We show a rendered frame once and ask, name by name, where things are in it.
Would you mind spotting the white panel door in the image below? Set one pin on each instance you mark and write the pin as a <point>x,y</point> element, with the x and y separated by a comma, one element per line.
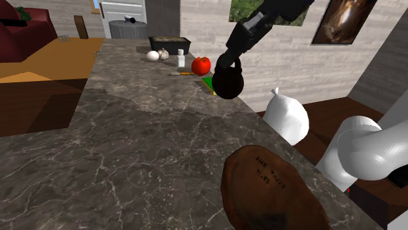
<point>122,9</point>

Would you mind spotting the dark framed wall picture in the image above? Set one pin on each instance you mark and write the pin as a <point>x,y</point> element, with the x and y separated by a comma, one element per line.
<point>342,20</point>

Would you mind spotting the brown oval loaf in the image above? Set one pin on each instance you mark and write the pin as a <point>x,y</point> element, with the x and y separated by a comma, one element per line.
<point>267,197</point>

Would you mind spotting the round grey side table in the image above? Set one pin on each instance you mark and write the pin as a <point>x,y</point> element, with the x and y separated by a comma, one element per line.
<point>127,30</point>

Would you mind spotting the black baking tray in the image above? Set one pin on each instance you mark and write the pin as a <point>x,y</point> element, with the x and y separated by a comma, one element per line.
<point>169,46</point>

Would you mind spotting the white tied sack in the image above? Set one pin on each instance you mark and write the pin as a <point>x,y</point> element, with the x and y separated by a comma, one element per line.
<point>287,119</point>

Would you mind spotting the white egg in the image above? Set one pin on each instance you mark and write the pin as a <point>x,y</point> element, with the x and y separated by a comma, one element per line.
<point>152,56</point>

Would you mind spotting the dark red armchair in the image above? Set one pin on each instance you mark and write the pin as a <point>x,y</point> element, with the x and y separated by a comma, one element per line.
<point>22,41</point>

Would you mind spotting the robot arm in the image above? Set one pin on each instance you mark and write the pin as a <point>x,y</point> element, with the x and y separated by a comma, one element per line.
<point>366,149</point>

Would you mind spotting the garlic bulb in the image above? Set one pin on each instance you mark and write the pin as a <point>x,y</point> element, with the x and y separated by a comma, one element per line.
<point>163,54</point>

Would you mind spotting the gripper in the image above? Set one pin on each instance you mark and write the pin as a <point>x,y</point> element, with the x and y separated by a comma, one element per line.
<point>244,41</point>

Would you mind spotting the white shaker bottle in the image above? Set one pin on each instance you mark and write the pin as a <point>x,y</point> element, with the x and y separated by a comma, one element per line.
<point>181,60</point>

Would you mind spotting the green and yellow sponge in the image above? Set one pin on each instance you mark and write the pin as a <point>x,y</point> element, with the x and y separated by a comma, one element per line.
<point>208,84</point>

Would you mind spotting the black round kettlebell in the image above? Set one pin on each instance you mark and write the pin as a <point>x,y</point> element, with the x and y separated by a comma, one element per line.
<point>227,84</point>

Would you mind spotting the red tomato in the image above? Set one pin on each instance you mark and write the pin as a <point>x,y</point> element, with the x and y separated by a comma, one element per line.
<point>200,66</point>

